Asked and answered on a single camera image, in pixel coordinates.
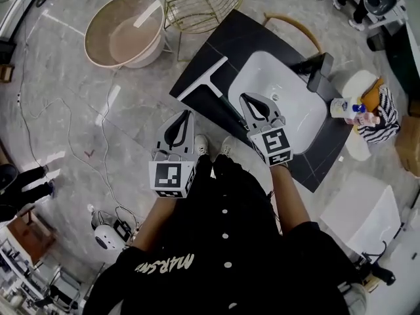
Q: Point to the white cube box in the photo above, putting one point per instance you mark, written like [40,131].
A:
[364,208]

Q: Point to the white round stool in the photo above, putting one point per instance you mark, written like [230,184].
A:
[352,84]

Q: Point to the person's black buttoned shirt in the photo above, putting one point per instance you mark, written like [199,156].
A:
[229,241]

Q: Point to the black power adapter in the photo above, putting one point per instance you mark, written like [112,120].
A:
[122,230]

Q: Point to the person's left shoe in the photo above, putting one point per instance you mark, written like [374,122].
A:
[201,144]

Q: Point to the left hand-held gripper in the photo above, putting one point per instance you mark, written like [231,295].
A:
[169,176]

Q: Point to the grey and white chair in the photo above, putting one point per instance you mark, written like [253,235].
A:
[384,2]

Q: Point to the cardboard box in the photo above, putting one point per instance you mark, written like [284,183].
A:
[410,146]

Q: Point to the person's right forearm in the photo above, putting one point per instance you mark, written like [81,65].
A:
[290,195]

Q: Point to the black faucet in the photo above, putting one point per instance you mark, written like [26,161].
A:
[320,72]

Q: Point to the curved wooden chair back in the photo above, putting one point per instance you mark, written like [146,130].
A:
[295,23]

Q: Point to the round beige glass table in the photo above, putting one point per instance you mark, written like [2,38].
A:
[124,31]

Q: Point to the black and white striped bag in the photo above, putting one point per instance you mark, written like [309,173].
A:
[384,120]

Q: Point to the person's left forearm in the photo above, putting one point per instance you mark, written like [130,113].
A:
[157,222]

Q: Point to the person's shoe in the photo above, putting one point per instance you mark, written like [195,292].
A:
[227,145]
[201,144]

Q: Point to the brown wooden stool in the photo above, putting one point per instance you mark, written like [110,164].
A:
[29,235]

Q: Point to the person's right shoe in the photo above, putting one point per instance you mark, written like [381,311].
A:
[227,145]

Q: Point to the metal sink drain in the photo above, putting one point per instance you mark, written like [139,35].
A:
[274,96]

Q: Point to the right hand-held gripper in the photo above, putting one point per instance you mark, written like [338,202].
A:
[274,143]

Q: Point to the white round device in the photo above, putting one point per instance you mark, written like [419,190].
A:
[106,238]

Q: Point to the white sink basin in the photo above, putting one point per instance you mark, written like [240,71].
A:
[295,110]

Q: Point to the black stone vanity top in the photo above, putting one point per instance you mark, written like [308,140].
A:
[229,38]

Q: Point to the orange pouch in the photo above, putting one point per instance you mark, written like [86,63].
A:
[370,97]

